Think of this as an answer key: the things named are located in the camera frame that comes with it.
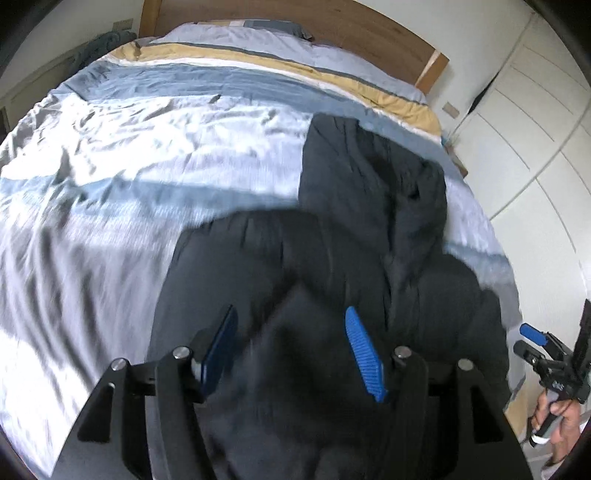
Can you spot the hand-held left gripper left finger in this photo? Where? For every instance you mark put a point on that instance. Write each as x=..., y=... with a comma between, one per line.
x=220, y=344

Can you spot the white wardrobe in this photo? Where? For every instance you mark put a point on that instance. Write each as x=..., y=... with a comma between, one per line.
x=531, y=115

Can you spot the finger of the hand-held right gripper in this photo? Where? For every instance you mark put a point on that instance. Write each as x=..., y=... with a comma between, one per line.
x=534, y=333
x=526, y=354

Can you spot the black padded jacket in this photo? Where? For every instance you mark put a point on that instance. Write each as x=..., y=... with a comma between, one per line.
x=323, y=249

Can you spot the person's right hand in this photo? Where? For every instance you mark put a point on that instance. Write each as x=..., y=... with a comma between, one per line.
x=569, y=424

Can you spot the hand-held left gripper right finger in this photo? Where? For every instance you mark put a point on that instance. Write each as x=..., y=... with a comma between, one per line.
x=364, y=350

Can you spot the beige wall socket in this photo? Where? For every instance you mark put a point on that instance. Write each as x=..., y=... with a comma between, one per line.
x=123, y=24

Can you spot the striped blue and yellow duvet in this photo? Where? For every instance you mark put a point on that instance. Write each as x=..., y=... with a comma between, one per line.
x=138, y=138

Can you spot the teal cloth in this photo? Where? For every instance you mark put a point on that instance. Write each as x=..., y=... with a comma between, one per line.
x=99, y=48

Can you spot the blue-grey pillow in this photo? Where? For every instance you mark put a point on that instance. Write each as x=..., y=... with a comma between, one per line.
x=277, y=26

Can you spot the wooden headboard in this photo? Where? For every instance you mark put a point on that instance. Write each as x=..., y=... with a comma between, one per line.
x=369, y=32

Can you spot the beige wall switch plate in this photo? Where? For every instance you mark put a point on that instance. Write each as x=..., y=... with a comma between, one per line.
x=450, y=109

